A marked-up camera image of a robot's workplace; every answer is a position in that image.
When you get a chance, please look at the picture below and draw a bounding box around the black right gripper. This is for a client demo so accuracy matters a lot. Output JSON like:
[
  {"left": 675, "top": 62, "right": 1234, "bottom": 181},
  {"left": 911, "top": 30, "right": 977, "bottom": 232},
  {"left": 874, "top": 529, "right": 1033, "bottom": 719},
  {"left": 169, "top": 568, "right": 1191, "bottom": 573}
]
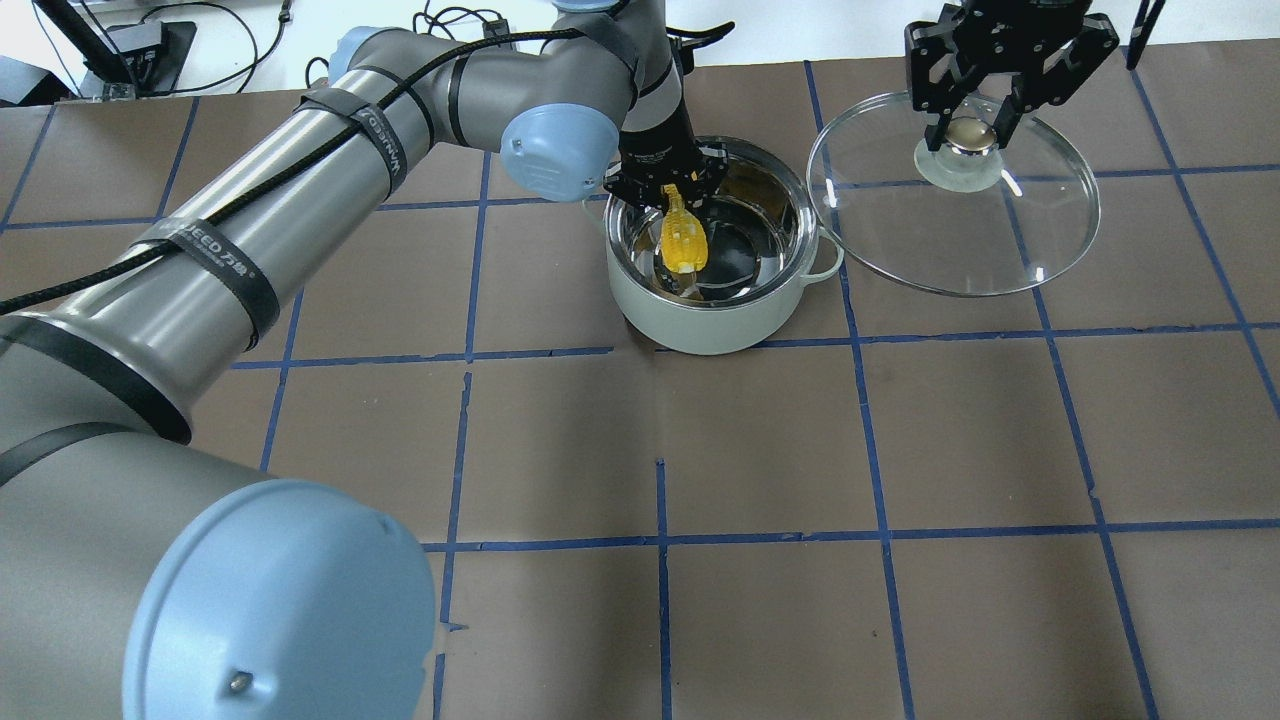
[{"left": 905, "top": 1, "right": 1120, "bottom": 151}]

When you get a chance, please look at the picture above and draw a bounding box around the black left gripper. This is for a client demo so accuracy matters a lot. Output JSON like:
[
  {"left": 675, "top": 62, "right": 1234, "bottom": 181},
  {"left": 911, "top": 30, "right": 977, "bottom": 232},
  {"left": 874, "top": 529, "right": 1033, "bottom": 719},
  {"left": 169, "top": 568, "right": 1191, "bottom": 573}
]
[{"left": 604, "top": 100, "right": 730, "bottom": 211}]

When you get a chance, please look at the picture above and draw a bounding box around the yellow corn cob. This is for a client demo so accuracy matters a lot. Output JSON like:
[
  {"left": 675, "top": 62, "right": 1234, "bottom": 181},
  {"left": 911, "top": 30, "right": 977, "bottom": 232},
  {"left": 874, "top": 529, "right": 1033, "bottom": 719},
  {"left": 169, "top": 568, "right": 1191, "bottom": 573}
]
[{"left": 659, "top": 184, "right": 709, "bottom": 274}]

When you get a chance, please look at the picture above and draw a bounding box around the pale green cooking pot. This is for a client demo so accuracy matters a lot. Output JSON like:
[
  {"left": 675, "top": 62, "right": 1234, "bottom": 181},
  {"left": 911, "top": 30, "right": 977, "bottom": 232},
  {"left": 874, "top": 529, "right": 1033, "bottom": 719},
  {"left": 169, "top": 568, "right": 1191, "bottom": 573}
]
[{"left": 600, "top": 136, "right": 845, "bottom": 355}]

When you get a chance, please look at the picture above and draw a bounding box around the glass pot lid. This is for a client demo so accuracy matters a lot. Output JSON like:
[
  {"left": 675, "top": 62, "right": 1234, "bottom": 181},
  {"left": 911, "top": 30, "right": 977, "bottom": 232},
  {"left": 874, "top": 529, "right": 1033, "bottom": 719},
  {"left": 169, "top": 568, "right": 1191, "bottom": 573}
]
[{"left": 806, "top": 92, "right": 1101, "bottom": 297}]

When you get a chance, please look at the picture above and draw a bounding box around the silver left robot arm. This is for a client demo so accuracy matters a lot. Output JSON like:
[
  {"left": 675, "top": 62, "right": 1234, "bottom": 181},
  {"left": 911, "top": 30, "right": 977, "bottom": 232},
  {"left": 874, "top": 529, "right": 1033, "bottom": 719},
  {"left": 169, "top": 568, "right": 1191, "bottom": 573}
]
[{"left": 3, "top": 1, "right": 684, "bottom": 719}]

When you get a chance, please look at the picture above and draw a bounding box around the black power adapter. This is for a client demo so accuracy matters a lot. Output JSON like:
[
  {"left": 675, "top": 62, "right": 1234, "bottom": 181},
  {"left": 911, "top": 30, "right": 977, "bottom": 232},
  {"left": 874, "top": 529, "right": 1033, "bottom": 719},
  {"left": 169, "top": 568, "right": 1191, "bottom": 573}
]
[{"left": 483, "top": 18, "right": 515, "bottom": 47}]

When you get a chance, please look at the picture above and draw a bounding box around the black monitor stand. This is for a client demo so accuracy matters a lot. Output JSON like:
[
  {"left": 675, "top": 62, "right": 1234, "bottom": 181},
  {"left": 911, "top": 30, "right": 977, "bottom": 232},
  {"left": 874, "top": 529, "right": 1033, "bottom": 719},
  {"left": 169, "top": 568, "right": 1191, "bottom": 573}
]
[{"left": 31, "top": 1, "right": 197, "bottom": 100}]

